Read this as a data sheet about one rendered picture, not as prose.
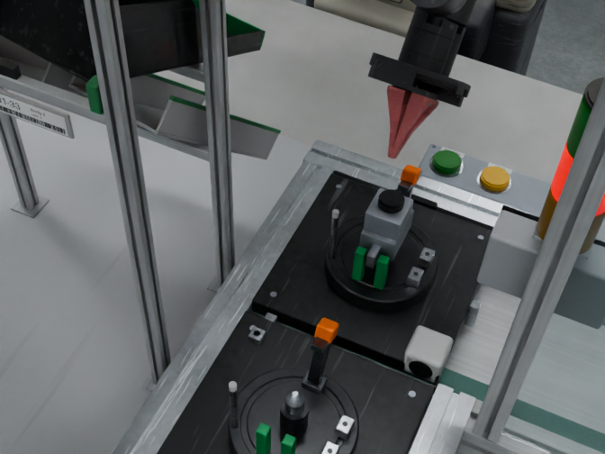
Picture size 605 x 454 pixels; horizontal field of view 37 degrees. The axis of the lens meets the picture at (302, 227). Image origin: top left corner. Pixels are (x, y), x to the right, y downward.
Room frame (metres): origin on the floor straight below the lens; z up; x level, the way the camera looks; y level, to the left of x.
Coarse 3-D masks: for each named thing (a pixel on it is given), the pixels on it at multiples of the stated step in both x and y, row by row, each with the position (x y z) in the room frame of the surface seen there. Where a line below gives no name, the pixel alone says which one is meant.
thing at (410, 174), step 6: (408, 168) 0.77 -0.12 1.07; (414, 168) 0.77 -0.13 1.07; (402, 174) 0.76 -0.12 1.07; (408, 174) 0.76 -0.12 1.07; (414, 174) 0.76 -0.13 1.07; (402, 180) 0.76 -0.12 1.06; (408, 180) 0.76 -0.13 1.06; (414, 180) 0.75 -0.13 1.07; (402, 186) 0.74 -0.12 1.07; (408, 186) 0.74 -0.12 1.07; (402, 192) 0.75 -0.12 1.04; (408, 192) 0.75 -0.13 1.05
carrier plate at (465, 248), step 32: (320, 192) 0.82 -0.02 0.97; (352, 192) 0.82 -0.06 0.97; (320, 224) 0.76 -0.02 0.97; (416, 224) 0.77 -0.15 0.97; (448, 224) 0.77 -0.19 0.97; (288, 256) 0.70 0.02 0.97; (320, 256) 0.71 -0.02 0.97; (448, 256) 0.72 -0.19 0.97; (480, 256) 0.72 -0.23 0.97; (288, 288) 0.65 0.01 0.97; (320, 288) 0.65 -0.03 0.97; (448, 288) 0.67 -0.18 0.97; (288, 320) 0.61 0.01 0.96; (320, 320) 0.61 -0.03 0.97; (352, 320) 0.61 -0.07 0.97; (384, 320) 0.61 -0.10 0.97; (416, 320) 0.62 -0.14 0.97; (448, 320) 0.62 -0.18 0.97; (384, 352) 0.57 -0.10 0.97
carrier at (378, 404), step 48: (240, 336) 0.58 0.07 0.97; (288, 336) 0.58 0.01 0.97; (240, 384) 0.52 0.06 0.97; (288, 384) 0.51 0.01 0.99; (336, 384) 0.51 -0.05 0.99; (384, 384) 0.53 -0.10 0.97; (192, 432) 0.45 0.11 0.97; (240, 432) 0.45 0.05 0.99; (288, 432) 0.45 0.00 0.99; (336, 432) 0.45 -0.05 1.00; (384, 432) 0.47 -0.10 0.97
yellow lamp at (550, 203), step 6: (546, 198) 0.52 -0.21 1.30; (552, 198) 0.51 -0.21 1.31; (546, 204) 0.51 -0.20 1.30; (552, 204) 0.51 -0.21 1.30; (546, 210) 0.51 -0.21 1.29; (552, 210) 0.50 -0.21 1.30; (540, 216) 0.52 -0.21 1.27; (546, 216) 0.51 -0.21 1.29; (540, 222) 0.51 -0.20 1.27; (546, 222) 0.50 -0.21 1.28; (540, 228) 0.51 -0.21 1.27; (546, 228) 0.50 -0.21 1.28; (540, 234) 0.51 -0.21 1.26
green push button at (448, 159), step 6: (444, 150) 0.90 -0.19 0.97; (450, 150) 0.91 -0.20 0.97; (438, 156) 0.89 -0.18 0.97; (444, 156) 0.89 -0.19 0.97; (450, 156) 0.89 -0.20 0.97; (456, 156) 0.90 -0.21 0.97; (432, 162) 0.89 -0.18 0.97; (438, 162) 0.88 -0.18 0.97; (444, 162) 0.88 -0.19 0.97; (450, 162) 0.88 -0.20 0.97; (456, 162) 0.88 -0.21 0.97; (438, 168) 0.87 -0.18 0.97; (444, 168) 0.87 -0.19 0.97; (450, 168) 0.87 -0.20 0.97; (456, 168) 0.87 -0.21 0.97; (450, 174) 0.87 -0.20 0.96
